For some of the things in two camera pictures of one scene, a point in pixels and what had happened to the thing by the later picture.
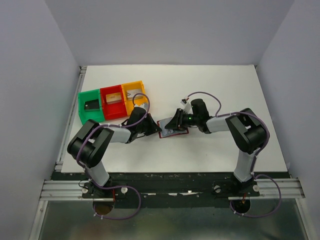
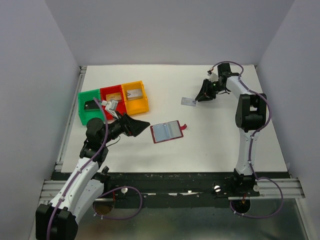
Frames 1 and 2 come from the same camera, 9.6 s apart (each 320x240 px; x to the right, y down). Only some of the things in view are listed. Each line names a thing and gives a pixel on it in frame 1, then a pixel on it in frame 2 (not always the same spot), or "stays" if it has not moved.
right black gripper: (176, 122) -> (204, 94)
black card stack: (92, 105) stays
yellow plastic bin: (135, 85) stays
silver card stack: (131, 93) stays
